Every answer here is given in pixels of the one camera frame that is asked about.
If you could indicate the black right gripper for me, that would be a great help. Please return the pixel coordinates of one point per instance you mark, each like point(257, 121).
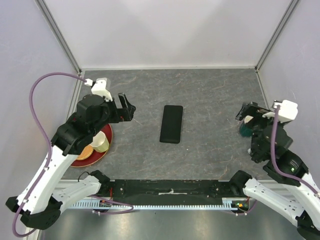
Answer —
point(251, 108)

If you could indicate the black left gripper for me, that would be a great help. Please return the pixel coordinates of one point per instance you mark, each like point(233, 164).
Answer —
point(125, 114)

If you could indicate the black zippered tool case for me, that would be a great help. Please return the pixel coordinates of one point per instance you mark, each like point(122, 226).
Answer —
point(171, 125)

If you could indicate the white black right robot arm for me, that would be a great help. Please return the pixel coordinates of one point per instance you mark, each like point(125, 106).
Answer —
point(270, 143)

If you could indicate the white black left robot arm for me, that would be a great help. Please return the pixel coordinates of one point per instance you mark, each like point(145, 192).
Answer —
point(40, 206)

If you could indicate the dark green mug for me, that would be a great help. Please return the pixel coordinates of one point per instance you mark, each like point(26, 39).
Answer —
point(244, 130)

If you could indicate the round red tray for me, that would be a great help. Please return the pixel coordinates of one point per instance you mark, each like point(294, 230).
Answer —
point(95, 156)

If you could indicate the cream yellow cup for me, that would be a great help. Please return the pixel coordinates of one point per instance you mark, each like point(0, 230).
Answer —
point(100, 142)

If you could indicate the woven bamboo mat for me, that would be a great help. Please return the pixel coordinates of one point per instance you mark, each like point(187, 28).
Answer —
point(86, 153)

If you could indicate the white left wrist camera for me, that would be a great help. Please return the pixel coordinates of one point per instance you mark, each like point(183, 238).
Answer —
point(100, 87)

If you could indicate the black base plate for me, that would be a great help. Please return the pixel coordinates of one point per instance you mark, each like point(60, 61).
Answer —
point(183, 191)

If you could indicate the slotted cable duct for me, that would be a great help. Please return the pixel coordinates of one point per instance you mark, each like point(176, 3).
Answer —
point(225, 204)

